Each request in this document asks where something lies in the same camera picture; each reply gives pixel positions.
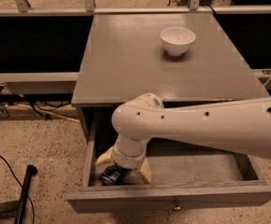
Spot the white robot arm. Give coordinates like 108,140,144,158
96,93,271,184

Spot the grey open top drawer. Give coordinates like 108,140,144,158
66,109,271,214

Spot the dark pepsi can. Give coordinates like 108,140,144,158
100,164,128,186

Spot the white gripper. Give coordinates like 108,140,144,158
95,134,152,184

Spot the cable bundle under beam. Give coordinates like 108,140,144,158
0,85,80,123

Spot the grey lower shelf beam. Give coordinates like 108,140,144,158
0,72,78,94

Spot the grey horizontal rail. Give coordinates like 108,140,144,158
0,5,271,17

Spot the white ceramic bowl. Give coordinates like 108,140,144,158
160,27,196,56

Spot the black floor cable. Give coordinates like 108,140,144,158
0,145,36,224

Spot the metal drawer knob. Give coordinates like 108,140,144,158
173,202,182,211

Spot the grey wooden cabinet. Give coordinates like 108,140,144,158
72,13,268,134

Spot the black metal stand leg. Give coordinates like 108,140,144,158
0,164,38,224

